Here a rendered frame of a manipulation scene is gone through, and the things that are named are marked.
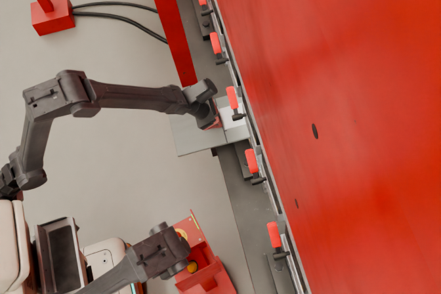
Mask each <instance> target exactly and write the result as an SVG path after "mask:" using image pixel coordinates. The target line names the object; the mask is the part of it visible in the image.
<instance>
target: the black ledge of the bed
mask: <svg viewBox="0 0 441 294"><path fill-rule="evenodd" d="M176 2H177V6H178V10H179V13H180V17H181V20H182V25H183V28H184V32H185V35H186V40H187V43H188V47H189V50H190V54H191V57H192V62H193V65H194V69H195V72H196V76H197V79H198V82H199V81H201V80H202V79H205V78H206V77H207V78H209V79H210V80H211V81H212V82H213V83H214V84H215V86H216V88H217V90H218V93H217V94H215V95H214V96H212V97H213V99H215V98H220V97H223V96H227V92H226V89H227V87H230V86H234V83H233V81H232V77H231V74H230V70H229V68H228V66H225V64H220V65H218V66H217V65H216V64H215V60H216V59H217V55H216V54H215V53H214V50H213V46H212V42H211V40H210V39H208V40H205V41H204V40H203V37H202V35H201V31H200V27H199V24H198V20H197V17H196V13H195V10H194V6H193V4H192V0H176ZM216 150H217V154H218V157H219V161H220V166H221V169H222V173H223V177H224V181H225V184H226V188H227V191H228V195H229V198H230V203H231V206H232V210H233V213H234V218H235V220H236V225H237V227H238V232H239V235H240V240H241V244H242V247H243V252H244V254H245V259H246V261H247V266H248V269H249V273H250V276H251V281H252V284H253V288H254V291H255V294H277V292H276V288H275V285H274V281H273V279H272V275H271V271H270V267H269V265H268V261H267V258H266V254H269V253H273V252H276V250H275V248H274V247H272V243H271V240H270V235H269V232H268V227H267V224H268V223H269V222H273V221H274V222H276V224H277V227H278V232H279V235H281V234H285V224H286V222H285V220H283V221H280V222H277V220H276V218H275V214H274V211H273V208H272V204H271V202H270V198H269V196H268V192H267V193H265V192H264V190H263V186H262V183H261V184H257V185H254V186H253V185H252V184H251V180H247V181H244V179H243V175H242V171H241V168H240V164H239V161H238V157H237V155H236V151H235V147H234V144H233V143H230V144H225V145H222V146H218V147H216Z"/></svg>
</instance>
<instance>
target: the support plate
mask: <svg viewBox="0 0 441 294"><path fill-rule="evenodd" d="M236 98H237V101H238V104H239V103H242V101H243V100H242V97H238V96H237V93H236ZM216 102H217V106H218V108H219V109H221V108H225V107H228V106H230V103H229V99H228V95H227V96H223V97H220V98H216ZM168 115H169V121H170V124H171V129H172V133H173V138H174V141H175V147H176V150H177V156H178V157H181V156H185V155H188V154H193V153H196V152H200V151H203V150H208V149H210V148H215V147H218V146H222V145H225V144H230V143H233V142H237V141H240V140H244V139H247V138H250V135H249V131H248V128H247V125H246V124H245V125H241V126H238V127H234V128H231V129H227V131H225V134H226V138H227V141H228V143H226V139H225V135H224V131H223V129H222V127H220V128H212V129H208V130H205V131H203V130H201V129H199V128H198V126H197V123H196V119H195V117H194V116H192V115H190V114H188V113H186V114H184V115H178V114H168Z"/></svg>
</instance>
